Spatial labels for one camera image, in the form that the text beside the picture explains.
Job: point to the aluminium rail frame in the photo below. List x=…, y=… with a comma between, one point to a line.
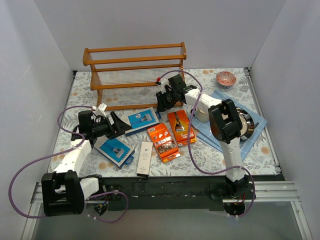
x=187, y=207

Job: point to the orange razor pack with pictures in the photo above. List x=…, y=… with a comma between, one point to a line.
x=163, y=142

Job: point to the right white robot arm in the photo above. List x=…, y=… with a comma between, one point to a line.
x=236, y=178

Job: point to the tall beige slim box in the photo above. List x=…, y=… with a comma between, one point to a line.
x=144, y=161

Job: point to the white enamel mug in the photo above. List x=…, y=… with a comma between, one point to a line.
x=202, y=116

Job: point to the black rimmed plate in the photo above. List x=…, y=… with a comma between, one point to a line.
x=246, y=125

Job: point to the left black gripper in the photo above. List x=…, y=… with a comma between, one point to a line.
x=112, y=125

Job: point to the blue checked cloth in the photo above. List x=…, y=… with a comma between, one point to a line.
x=205, y=135

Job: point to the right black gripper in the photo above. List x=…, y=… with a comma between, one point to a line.
x=163, y=99

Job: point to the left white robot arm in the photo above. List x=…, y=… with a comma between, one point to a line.
x=63, y=191

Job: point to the wooden three-tier shelf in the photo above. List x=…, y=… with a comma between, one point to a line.
x=131, y=72

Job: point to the blue Harry's razor box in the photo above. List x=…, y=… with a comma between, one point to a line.
x=115, y=150
x=141, y=120

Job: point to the red patterned bowl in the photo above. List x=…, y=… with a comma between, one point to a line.
x=225, y=79

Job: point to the orange Gillette Fusion5 box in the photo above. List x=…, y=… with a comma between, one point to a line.
x=179, y=123

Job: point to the floral table mat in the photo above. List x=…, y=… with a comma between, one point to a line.
x=259, y=161

